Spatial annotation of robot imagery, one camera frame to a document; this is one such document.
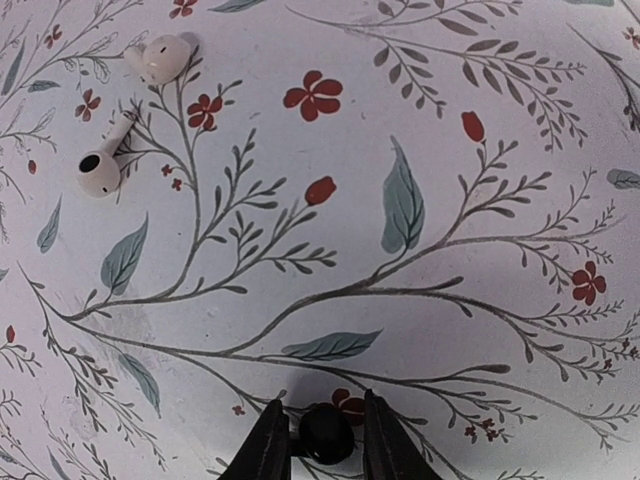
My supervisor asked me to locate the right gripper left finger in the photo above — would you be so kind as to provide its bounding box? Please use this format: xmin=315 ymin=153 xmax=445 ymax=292
xmin=230 ymin=399 xmax=291 ymax=479

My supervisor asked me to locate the floral tablecloth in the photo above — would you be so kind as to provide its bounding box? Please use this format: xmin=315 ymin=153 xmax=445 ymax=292
xmin=1 ymin=1 xmax=639 ymax=479

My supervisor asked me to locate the black earbud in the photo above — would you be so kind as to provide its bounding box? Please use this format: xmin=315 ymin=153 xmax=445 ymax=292
xmin=291 ymin=403 xmax=355 ymax=466

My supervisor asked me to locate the white earbud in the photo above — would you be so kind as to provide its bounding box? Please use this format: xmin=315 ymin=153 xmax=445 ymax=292
xmin=123 ymin=35 xmax=191 ymax=86
xmin=77 ymin=111 xmax=135 ymax=198

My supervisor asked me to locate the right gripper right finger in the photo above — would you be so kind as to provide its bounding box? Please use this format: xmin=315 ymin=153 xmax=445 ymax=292
xmin=363 ymin=390 xmax=441 ymax=480

